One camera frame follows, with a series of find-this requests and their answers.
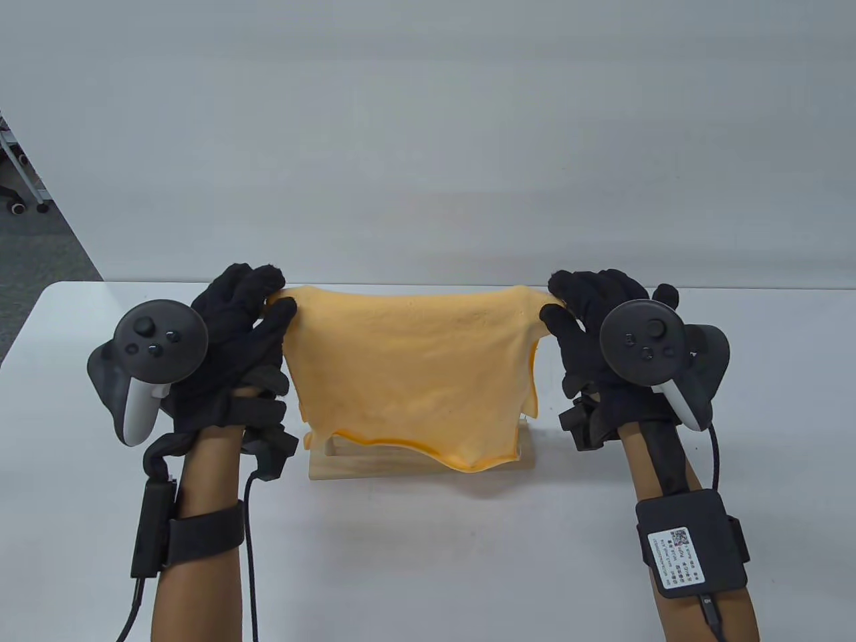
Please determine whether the person's right hand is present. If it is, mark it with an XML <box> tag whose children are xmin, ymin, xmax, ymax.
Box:
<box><xmin>539</xmin><ymin>269</ymin><xmax>679</xmax><ymax>439</ymax></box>

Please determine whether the person's left hand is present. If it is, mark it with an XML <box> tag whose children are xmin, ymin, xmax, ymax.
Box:
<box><xmin>164</xmin><ymin>263</ymin><xmax>298</xmax><ymax>432</ymax></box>

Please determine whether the yellow rectangular towel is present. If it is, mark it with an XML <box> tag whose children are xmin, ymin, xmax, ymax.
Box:
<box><xmin>267</xmin><ymin>284</ymin><xmax>541</xmax><ymax>472</ymax></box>

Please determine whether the wooden desktop rack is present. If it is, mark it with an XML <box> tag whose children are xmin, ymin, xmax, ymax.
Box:
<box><xmin>309</xmin><ymin>418</ymin><xmax>536</xmax><ymax>481</ymax></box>

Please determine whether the black labelled forearm sensor box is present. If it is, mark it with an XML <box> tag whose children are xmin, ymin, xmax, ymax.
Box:
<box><xmin>634</xmin><ymin>488</ymin><xmax>751</xmax><ymax>599</ymax></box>

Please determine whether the person's left forearm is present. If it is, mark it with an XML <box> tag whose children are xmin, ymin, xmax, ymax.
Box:
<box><xmin>152</xmin><ymin>425</ymin><xmax>251</xmax><ymax>642</ymax></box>

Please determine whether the person's right forearm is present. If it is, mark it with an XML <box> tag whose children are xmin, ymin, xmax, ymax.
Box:
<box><xmin>619</xmin><ymin>415</ymin><xmax>761</xmax><ymax>642</ymax></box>

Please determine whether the white desktop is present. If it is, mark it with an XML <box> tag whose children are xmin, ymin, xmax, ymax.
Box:
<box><xmin>0</xmin><ymin>281</ymin><xmax>856</xmax><ymax>642</ymax></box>

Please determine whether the black and white tracking controller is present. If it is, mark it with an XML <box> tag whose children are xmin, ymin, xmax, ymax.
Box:
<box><xmin>87</xmin><ymin>301</ymin><xmax>209</xmax><ymax>447</ymax></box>
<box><xmin>599</xmin><ymin>300</ymin><xmax>731</xmax><ymax>432</ymax></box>

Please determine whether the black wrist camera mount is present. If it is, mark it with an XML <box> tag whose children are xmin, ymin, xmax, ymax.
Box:
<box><xmin>241</xmin><ymin>428</ymin><xmax>300</xmax><ymax>482</ymax></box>
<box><xmin>558</xmin><ymin>393</ymin><xmax>604</xmax><ymax>450</ymax></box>

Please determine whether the black cable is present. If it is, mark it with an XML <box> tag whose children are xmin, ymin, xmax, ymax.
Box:
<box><xmin>698</xmin><ymin>594</ymin><xmax>725</xmax><ymax>642</ymax></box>
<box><xmin>115</xmin><ymin>576</ymin><xmax>146</xmax><ymax>642</ymax></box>
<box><xmin>706</xmin><ymin>421</ymin><xmax>725</xmax><ymax>492</ymax></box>
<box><xmin>244</xmin><ymin>471</ymin><xmax>261</xmax><ymax>642</ymax></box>

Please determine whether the black strapped forearm sensor box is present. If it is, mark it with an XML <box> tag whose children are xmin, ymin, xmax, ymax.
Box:
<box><xmin>130</xmin><ymin>478</ymin><xmax>245</xmax><ymax>580</ymax></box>

